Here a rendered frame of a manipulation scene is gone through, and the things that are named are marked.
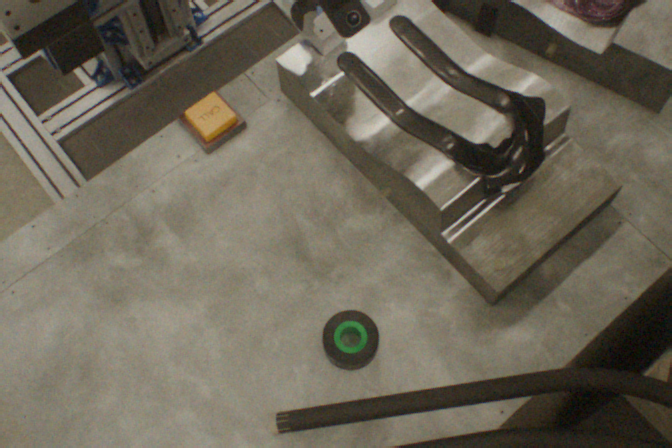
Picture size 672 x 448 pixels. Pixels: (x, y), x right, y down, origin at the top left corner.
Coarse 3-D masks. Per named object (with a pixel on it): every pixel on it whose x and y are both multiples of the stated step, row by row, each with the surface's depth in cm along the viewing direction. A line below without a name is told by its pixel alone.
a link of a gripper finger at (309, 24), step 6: (282, 0) 120; (288, 0) 119; (294, 0) 117; (288, 6) 120; (288, 12) 121; (312, 12) 117; (306, 18) 117; (312, 18) 118; (306, 24) 119; (312, 24) 120; (300, 30) 120; (306, 30) 120; (312, 30) 122; (306, 36) 124
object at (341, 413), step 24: (456, 384) 107; (480, 384) 106; (504, 384) 105; (528, 384) 104; (312, 408) 111; (336, 408) 110; (360, 408) 109; (384, 408) 108; (408, 408) 107; (432, 408) 107; (288, 432) 111
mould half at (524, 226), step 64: (320, 64) 127; (384, 64) 127; (320, 128) 132; (384, 128) 123; (448, 128) 119; (512, 128) 117; (448, 192) 113; (512, 192) 121; (576, 192) 121; (448, 256) 121; (512, 256) 117
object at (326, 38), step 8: (320, 8) 125; (320, 16) 123; (320, 24) 123; (328, 24) 123; (320, 32) 123; (328, 32) 123; (336, 32) 124; (312, 40) 127; (320, 40) 123; (328, 40) 124; (336, 40) 126; (320, 48) 126; (328, 48) 126
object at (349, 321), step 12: (348, 312) 116; (360, 312) 116; (336, 324) 116; (348, 324) 116; (360, 324) 116; (372, 324) 116; (324, 336) 115; (336, 336) 115; (360, 336) 117; (372, 336) 115; (324, 348) 115; (336, 348) 114; (348, 348) 114; (360, 348) 114; (372, 348) 114; (336, 360) 114; (348, 360) 114; (360, 360) 114
